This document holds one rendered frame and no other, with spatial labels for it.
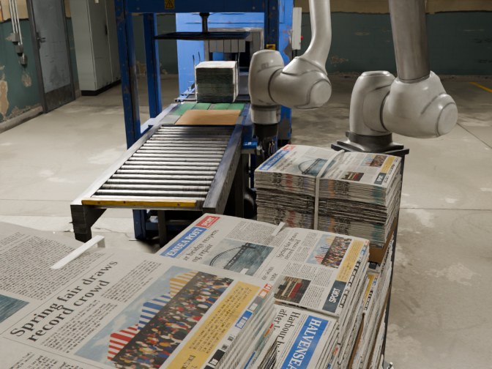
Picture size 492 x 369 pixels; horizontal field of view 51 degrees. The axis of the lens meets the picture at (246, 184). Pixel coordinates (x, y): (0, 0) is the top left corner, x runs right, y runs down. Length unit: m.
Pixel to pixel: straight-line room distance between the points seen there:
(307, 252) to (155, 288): 0.59
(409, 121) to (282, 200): 0.52
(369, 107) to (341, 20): 8.78
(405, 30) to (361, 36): 9.00
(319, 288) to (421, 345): 1.77
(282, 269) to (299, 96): 0.57
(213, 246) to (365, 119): 0.99
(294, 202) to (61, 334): 1.11
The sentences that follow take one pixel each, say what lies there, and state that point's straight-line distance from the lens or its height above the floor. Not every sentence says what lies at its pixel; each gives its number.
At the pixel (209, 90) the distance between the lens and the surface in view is 3.89.
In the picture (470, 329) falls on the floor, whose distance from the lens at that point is 2.80.
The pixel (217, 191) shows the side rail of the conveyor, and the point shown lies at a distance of 2.03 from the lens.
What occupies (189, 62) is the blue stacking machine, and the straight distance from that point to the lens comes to 5.51.
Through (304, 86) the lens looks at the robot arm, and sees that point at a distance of 1.34.
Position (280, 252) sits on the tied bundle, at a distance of 0.98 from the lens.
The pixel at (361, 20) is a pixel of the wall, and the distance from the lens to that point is 10.63.
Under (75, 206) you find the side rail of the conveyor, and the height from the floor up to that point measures 0.79.
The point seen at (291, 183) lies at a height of 1.03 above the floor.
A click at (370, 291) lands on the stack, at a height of 0.83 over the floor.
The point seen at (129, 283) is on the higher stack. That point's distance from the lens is 0.44.
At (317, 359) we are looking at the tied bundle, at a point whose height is 1.06.
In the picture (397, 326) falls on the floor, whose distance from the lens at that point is 2.71.
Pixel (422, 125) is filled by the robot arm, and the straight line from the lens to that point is 1.71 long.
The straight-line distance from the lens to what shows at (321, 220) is 1.45.
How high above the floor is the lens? 1.51
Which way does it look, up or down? 20 degrees down
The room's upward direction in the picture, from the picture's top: straight up
